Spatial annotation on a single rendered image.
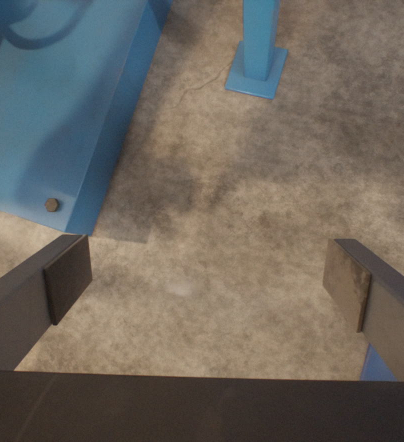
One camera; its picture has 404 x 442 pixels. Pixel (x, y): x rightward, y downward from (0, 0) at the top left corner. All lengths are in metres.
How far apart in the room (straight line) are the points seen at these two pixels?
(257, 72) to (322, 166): 0.28
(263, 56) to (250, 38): 0.06
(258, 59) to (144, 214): 0.46
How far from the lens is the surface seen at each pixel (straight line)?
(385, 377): 0.84
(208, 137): 0.82
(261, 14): 0.70
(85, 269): 0.16
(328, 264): 0.17
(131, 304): 0.81
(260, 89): 0.86
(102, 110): 0.79
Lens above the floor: 0.75
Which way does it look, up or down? 79 degrees down
